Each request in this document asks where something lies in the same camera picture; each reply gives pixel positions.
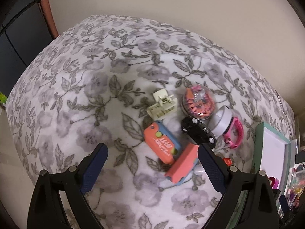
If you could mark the pink kids smartwatch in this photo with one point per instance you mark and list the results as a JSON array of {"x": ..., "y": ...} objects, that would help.
[{"x": 233, "y": 135}]

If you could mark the purple lighter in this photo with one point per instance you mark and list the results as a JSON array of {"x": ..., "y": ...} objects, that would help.
[{"x": 274, "y": 183}]

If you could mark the cream hair claw clip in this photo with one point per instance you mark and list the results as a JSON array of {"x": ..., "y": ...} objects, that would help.
[{"x": 164, "y": 105}]

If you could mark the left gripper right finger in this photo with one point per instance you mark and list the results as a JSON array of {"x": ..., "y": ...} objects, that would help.
[{"x": 259, "y": 209}]

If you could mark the orange blue carrot knife toy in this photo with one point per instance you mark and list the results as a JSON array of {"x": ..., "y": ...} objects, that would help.
[{"x": 162, "y": 142}]

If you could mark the floral grey white blanket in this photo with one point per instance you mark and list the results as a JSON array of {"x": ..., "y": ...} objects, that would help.
[{"x": 94, "y": 83}]

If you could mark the teal white box lid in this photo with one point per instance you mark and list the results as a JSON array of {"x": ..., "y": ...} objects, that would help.
[{"x": 265, "y": 148}]

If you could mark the red glue tube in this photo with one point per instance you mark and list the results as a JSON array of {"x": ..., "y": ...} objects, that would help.
[{"x": 228, "y": 161}]

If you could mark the black toy car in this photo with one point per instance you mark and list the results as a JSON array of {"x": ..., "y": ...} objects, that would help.
[{"x": 198, "y": 132}]

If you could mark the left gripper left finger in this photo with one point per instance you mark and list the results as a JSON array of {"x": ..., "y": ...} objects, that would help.
[{"x": 46, "y": 208}]

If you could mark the pink blue folding toy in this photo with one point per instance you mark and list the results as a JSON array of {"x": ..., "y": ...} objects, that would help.
[{"x": 184, "y": 164}]

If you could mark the clear ball with pink bands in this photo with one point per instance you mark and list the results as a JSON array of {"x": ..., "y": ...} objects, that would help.
[{"x": 198, "y": 101}]

